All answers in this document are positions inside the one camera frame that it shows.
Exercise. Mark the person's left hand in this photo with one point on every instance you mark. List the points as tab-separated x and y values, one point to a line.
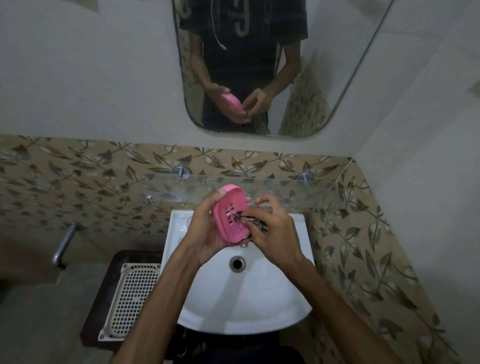
202	232

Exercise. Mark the person's right hand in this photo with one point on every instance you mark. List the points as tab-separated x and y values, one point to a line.
277	240

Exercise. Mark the checkered cleaning cloth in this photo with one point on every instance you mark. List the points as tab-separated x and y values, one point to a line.
258	225

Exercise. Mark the pink soap dish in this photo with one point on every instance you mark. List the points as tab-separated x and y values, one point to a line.
234	197

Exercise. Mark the white wash basin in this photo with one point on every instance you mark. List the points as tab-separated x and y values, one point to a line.
240	303

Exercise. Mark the person's right forearm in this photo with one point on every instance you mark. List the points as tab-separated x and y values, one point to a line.
345	315

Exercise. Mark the person's left forearm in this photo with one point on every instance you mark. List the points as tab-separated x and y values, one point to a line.
161	307

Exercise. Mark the metal sink drain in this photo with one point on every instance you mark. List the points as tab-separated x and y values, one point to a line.
237	264

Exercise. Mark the clear glass shelf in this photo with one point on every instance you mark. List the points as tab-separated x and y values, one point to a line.
300	191

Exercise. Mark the white plastic perforated basket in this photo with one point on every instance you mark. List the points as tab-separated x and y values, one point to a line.
131	300

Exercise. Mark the dark stool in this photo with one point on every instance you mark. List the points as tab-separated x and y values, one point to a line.
103	285

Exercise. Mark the chrome shelf mount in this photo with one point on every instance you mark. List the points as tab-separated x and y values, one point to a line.
181	171
306	178

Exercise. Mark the chrome wall tap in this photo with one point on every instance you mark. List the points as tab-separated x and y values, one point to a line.
65	243

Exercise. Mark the rounded wall mirror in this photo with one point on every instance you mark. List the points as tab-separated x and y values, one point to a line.
337	48

